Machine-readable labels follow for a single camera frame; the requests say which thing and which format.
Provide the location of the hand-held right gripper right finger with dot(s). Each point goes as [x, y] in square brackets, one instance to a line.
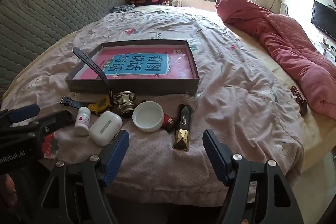
[214, 158]

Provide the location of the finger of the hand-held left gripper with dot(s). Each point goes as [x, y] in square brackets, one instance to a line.
[56, 118]
[25, 110]

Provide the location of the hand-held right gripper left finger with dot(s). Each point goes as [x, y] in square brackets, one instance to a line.
[116, 155]

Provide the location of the white pill bottle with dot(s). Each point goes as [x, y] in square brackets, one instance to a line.
[82, 124]

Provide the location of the white earbuds case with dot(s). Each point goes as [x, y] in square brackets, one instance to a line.
[105, 128]

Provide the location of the yellow and black wristwatch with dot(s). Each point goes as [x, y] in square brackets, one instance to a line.
[101, 106]

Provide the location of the red and black lighter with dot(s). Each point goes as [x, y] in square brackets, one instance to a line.
[169, 123]

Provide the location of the grey cardboard box tray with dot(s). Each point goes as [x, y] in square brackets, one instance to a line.
[131, 86]

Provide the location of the person's left hand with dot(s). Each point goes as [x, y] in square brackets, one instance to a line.
[8, 187]

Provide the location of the pink printed bed blanket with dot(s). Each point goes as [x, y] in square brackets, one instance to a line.
[236, 82]

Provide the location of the pink and blue book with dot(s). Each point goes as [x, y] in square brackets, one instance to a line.
[178, 66]

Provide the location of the grey quilted headboard cover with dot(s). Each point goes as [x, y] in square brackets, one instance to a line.
[39, 11]

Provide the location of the small dark brown object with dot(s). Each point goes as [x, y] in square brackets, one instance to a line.
[299, 100]

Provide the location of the cream bed sheet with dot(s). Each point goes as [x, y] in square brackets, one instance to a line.
[288, 79]

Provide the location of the dark patterned cloth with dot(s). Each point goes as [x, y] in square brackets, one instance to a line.
[122, 8]

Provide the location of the red quilted duvet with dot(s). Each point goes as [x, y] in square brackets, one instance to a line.
[288, 43]

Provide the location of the cluttered white tv cabinet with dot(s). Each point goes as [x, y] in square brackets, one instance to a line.
[326, 49]

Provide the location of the white metal rack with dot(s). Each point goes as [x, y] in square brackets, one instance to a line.
[282, 7]

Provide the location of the black flat television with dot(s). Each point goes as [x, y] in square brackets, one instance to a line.
[324, 18]

